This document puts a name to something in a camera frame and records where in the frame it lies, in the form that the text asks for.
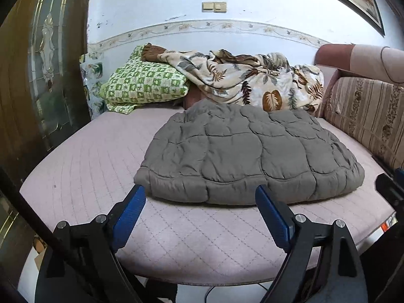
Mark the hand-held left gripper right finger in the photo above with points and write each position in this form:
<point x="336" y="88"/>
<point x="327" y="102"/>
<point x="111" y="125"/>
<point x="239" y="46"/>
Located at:
<point x="273" y="217"/>

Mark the wooden stained glass door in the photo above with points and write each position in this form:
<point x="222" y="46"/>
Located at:
<point x="47" y="69"/>

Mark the leaf print blanket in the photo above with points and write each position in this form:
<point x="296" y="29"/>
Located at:
<point x="246" y="79"/>

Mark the pink quilted bed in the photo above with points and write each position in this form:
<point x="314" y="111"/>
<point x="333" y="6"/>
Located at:
<point x="94" y="164"/>

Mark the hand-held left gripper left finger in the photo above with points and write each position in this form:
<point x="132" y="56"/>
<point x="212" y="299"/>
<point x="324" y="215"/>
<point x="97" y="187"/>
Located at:
<point x="129" y="214"/>

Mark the brown ruffled cloth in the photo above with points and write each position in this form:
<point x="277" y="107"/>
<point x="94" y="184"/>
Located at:
<point x="153" y="52"/>

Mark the floral plastic bag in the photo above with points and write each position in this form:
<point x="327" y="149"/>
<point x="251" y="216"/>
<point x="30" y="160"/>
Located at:
<point x="91" y="72"/>

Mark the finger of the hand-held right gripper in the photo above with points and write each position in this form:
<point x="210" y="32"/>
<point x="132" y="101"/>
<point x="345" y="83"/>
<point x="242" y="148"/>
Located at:
<point x="391" y="192"/>

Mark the green checked pillow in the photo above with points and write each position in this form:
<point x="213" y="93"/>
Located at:
<point x="142" y="82"/>

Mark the grey-brown padded hooded jacket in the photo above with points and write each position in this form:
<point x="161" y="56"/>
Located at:
<point x="246" y="151"/>

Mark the orange plastic thing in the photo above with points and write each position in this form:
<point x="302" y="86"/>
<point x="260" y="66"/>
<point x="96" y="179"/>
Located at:
<point x="385" y="225"/>

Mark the dark cloth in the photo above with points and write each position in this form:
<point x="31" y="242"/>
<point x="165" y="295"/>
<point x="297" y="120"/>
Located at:
<point x="385" y="265"/>

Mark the black pole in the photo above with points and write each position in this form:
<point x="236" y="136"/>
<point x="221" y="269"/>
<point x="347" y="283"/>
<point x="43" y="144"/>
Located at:
<point x="25" y="205"/>

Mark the beige wall switch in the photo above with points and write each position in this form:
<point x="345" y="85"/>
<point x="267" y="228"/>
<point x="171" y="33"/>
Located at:
<point x="220" y="7"/>
<point x="208" y="7"/>

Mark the striped floral sofa cushion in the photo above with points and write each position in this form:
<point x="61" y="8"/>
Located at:
<point x="363" y="110"/>

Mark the pink sofa armrest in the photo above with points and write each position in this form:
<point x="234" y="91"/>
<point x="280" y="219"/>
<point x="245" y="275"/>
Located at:
<point x="363" y="56"/>

